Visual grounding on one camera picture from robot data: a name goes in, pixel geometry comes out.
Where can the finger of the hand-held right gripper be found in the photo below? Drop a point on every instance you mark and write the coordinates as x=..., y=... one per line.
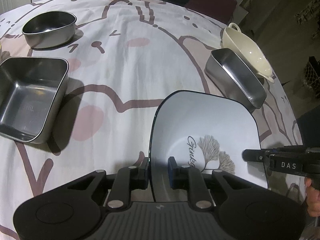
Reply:
x=252, y=155

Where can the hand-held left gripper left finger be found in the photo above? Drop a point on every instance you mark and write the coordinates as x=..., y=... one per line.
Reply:
x=143, y=177

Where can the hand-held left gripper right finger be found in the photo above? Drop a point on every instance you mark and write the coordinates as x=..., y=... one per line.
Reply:
x=171, y=172

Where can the white square plate black rim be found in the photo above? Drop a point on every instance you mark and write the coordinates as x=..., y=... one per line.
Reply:
x=200, y=120

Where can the rectangular steel container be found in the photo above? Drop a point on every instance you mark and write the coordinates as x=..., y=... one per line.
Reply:
x=240, y=77

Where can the square steel container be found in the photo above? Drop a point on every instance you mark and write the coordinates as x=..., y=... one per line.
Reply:
x=30, y=92

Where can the round steel bowl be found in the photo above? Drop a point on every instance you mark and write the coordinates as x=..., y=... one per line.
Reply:
x=50, y=38

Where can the person's right hand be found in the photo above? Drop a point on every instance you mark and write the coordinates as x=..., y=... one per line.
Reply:
x=314, y=202

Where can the dark chair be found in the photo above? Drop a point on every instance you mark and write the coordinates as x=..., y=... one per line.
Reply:
x=311, y=125

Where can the black net basket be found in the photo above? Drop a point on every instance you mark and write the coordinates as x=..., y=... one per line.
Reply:
x=312, y=72

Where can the printed bear blanket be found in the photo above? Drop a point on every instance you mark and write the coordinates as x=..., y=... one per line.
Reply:
x=137, y=67

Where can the maroon chair cushion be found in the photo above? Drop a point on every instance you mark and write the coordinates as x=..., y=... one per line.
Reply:
x=212, y=2

